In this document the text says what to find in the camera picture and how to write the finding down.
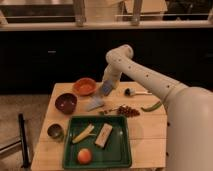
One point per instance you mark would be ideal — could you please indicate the blue sponge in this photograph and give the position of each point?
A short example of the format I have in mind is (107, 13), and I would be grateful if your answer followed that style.
(105, 88)

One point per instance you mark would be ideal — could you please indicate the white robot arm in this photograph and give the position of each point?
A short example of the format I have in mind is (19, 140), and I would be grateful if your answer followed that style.
(189, 142)

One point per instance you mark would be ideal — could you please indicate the orange bowl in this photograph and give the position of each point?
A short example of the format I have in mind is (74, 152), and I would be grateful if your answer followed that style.
(84, 86)

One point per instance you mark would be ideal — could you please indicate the grey cloth piece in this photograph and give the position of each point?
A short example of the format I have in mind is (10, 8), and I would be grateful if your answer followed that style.
(95, 103)

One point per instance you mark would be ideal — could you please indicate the bunch of red grapes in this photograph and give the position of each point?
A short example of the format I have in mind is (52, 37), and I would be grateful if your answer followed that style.
(127, 111)

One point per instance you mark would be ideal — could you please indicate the green tray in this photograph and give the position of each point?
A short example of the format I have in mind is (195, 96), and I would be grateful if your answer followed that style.
(115, 154)

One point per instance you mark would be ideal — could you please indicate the red apple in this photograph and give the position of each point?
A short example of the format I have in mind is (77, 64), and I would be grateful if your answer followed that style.
(84, 156)

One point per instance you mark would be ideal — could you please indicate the black metal stand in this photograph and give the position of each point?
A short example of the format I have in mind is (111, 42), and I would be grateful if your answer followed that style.
(22, 141)

